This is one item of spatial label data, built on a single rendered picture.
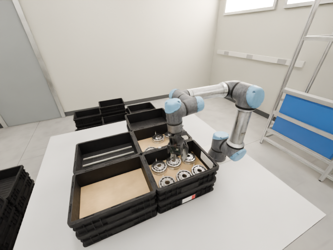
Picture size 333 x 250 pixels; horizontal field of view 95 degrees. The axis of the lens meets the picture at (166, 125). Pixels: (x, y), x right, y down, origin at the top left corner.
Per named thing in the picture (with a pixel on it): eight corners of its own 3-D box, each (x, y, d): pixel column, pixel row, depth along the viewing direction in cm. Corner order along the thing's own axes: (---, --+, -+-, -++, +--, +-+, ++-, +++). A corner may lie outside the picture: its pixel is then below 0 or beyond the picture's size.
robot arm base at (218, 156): (220, 148, 137) (222, 140, 132) (229, 160, 125) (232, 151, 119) (204, 151, 135) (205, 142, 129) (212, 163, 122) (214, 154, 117)
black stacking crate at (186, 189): (192, 151, 119) (193, 139, 113) (217, 180, 96) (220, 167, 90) (142, 166, 106) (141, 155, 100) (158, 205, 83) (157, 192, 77)
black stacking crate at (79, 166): (132, 142, 129) (131, 131, 123) (142, 166, 106) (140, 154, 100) (81, 156, 116) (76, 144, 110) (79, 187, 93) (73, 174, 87)
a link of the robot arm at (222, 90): (233, 76, 102) (167, 85, 83) (247, 80, 94) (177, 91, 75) (229, 93, 108) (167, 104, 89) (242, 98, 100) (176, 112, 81)
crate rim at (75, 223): (141, 156, 101) (140, 154, 100) (157, 194, 78) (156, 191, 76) (73, 176, 88) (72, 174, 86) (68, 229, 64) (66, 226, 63)
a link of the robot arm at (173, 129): (170, 118, 77) (185, 119, 74) (171, 125, 80) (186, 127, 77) (164, 125, 72) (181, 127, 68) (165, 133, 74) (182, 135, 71)
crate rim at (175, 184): (193, 141, 114) (193, 138, 113) (220, 169, 91) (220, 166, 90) (141, 156, 101) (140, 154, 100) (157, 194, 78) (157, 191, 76)
